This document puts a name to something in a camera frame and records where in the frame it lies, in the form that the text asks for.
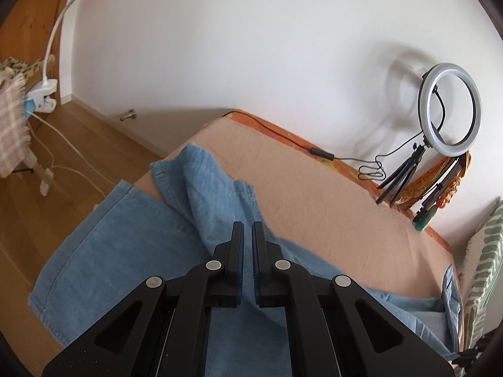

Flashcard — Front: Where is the green white patterned cushion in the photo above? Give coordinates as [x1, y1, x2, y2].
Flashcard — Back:
[460, 198, 502, 349]

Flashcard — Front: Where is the white power cable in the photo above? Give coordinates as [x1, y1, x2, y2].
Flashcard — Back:
[27, 112, 115, 205]

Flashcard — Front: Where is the white ring light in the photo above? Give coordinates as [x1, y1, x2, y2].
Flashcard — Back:
[418, 62, 482, 157]

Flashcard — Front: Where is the orange floral scarf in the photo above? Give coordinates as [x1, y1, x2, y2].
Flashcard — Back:
[395, 151, 472, 211]

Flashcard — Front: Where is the black ring light cable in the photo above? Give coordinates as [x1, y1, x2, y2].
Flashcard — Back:
[222, 86, 447, 182]

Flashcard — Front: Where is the metal door stopper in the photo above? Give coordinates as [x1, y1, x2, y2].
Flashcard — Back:
[119, 109, 137, 122]

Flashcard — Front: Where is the checked cloth on chair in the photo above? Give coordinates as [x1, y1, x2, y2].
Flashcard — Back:
[1, 57, 43, 178]

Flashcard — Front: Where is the white clip lamp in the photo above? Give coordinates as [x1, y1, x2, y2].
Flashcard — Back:
[24, 0, 136, 114]

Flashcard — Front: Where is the grey folded tripod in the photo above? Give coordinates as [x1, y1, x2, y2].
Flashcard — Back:
[413, 152, 471, 232]

